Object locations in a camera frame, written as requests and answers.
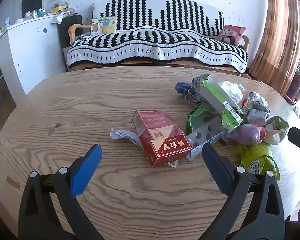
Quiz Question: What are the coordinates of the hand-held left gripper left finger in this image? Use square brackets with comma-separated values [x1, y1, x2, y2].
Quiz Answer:
[18, 144, 108, 240]

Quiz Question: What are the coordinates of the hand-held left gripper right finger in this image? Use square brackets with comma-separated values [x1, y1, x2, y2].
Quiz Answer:
[200, 142, 286, 240]

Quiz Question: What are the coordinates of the lime green snack wrapper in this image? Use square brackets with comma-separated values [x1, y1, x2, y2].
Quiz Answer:
[237, 144, 280, 180]

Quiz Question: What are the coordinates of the purple bottle with red cap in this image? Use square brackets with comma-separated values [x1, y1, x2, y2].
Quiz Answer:
[230, 124, 267, 146]

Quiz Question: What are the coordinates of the red cigarette box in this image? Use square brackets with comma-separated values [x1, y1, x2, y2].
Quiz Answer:
[132, 109, 192, 167]

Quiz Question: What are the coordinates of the green and white carton box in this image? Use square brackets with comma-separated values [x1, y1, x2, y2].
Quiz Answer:
[199, 76, 243, 130]

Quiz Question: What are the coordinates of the green white paper cup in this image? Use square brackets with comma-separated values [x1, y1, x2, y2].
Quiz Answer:
[265, 116, 289, 145]

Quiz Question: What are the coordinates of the silver blister pack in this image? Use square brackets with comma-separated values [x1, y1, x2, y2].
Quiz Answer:
[186, 120, 228, 147]

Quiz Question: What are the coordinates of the crumpled white receipt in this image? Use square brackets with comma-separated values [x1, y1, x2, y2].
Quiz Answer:
[109, 128, 143, 148]

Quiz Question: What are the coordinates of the crumpled grey paper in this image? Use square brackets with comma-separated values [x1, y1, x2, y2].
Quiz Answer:
[243, 92, 270, 125]

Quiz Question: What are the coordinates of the dark green foil wrapper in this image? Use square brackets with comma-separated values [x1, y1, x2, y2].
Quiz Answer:
[187, 102, 217, 135]

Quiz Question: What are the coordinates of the clear plastic bag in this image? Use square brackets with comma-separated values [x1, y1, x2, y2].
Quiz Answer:
[216, 81, 246, 105]

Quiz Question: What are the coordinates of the crumpled blue and white paper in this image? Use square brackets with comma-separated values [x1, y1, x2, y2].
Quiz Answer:
[175, 76, 203, 103]

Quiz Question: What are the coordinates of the brown striped curtain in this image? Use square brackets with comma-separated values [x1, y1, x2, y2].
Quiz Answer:
[249, 0, 300, 98]

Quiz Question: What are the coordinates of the pink cartoon cushion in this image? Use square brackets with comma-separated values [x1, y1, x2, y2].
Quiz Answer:
[217, 25, 247, 46]

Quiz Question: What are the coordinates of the white cabinet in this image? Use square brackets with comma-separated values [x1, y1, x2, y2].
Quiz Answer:
[0, 14, 68, 100]

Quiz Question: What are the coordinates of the wooden sofa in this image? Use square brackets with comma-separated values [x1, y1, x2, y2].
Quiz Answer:
[67, 24, 252, 78]

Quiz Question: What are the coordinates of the colourful picture book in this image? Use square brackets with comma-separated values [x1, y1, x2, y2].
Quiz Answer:
[90, 16, 117, 37]

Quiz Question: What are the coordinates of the black cabinet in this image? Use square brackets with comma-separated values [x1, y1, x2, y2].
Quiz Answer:
[57, 15, 83, 49]

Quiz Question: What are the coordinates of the pile of small toys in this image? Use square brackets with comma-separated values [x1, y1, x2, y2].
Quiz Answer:
[0, 1, 77, 34]

